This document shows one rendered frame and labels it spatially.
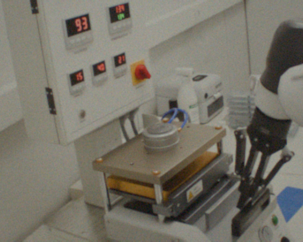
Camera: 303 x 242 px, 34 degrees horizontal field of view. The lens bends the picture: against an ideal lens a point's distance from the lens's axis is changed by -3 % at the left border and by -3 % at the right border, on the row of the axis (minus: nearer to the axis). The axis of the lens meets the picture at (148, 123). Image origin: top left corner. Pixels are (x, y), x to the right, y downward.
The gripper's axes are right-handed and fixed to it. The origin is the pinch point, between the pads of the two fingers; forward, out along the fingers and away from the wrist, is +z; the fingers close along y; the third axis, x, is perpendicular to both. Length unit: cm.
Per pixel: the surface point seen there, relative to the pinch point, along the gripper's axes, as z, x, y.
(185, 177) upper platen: 1.4, -3.5, -12.8
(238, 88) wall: 83, 207, -84
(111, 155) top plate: 1.9, -8.8, -28.9
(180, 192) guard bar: 1.1, -8.8, -10.6
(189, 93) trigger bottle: 29, 78, -56
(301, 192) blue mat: 28, 51, 3
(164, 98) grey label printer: 39, 82, -69
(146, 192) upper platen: 4.8, -10.1, -17.7
